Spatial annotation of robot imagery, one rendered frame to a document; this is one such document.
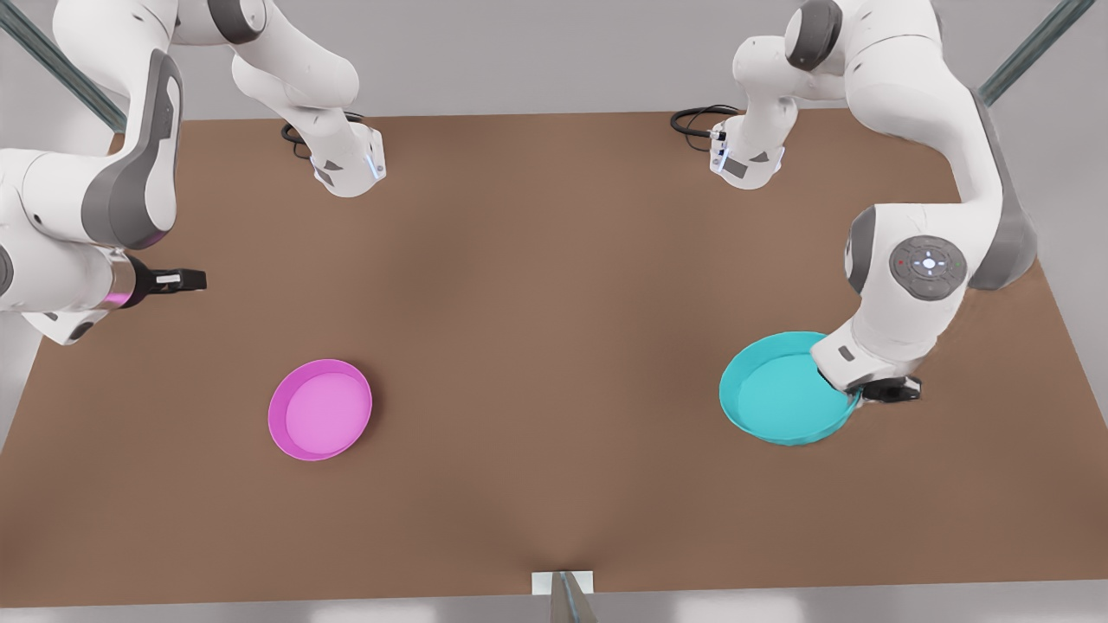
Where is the blue plate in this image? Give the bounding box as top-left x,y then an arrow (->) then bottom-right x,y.
718,331 -> 863,447

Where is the pink plate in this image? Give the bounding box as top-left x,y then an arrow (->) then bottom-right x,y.
267,358 -> 374,462

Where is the black cable loop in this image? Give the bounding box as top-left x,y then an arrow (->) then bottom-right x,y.
280,110 -> 366,162
670,105 -> 743,154

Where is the silver frame post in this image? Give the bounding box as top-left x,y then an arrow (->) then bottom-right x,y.
978,0 -> 1097,106
531,569 -> 599,623
0,0 -> 128,134

